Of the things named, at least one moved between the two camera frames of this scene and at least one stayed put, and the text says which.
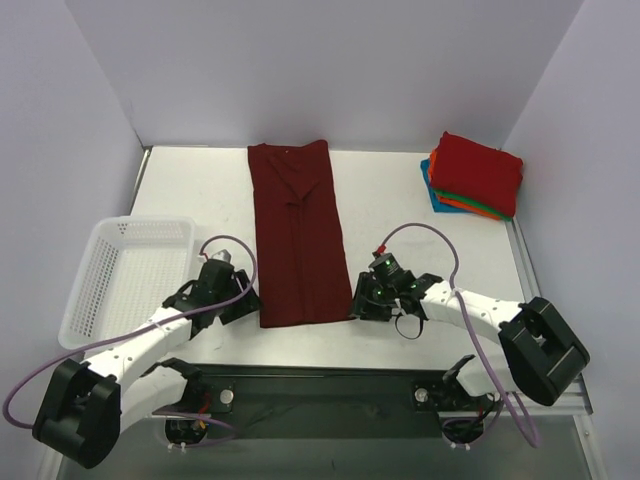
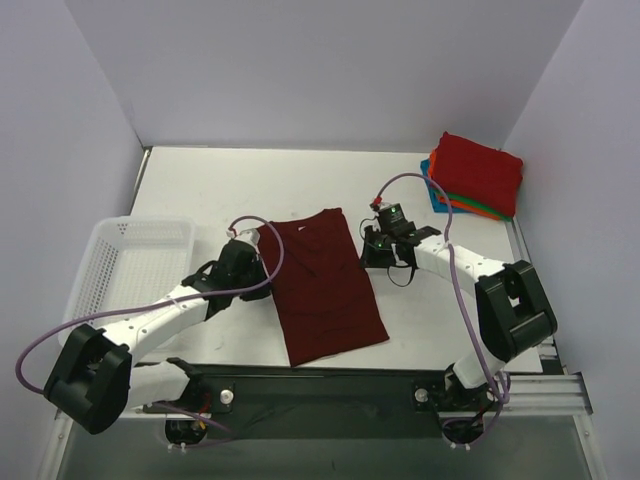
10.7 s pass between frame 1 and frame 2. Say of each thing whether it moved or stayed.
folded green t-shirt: stayed
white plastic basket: stayed
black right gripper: moved
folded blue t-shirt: stayed
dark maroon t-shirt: moved
